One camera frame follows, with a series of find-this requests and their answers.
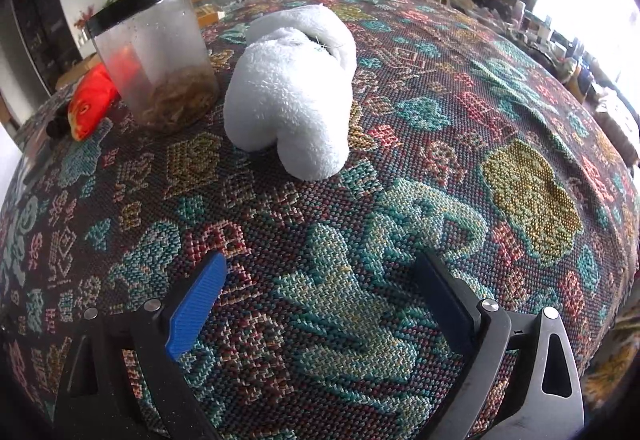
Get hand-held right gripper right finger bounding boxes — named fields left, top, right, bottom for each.
left=414, top=250, right=586, bottom=440

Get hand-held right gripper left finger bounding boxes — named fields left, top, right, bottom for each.
left=52, top=251, right=228, bottom=440

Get white plush towel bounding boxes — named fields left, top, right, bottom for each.
left=222, top=4, right=357, bottom=182

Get woven patterned blanket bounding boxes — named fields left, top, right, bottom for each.
left=0, top=0, right=640, bottom=440

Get black cloth item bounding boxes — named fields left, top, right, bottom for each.
left=45, top=107, right=76, bottom=140

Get red plush fish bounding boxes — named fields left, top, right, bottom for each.
left=67, top=62, right=121, bottom=142

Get clear plastic jar black lid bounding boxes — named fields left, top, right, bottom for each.
left=84, top=0, right=222, bottom=135

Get cluttered side table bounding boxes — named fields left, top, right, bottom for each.
left=440, top=0, right=640, bottom=166

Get flat cardboard box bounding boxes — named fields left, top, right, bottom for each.
left=192, top=0, right=226, bottom=26

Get red flowers in vase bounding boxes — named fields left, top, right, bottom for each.
left=75, top=5, right=98, bottom=41

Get dark display cabinet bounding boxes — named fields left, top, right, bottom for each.
left=10, top=0, right=83, bottom=76

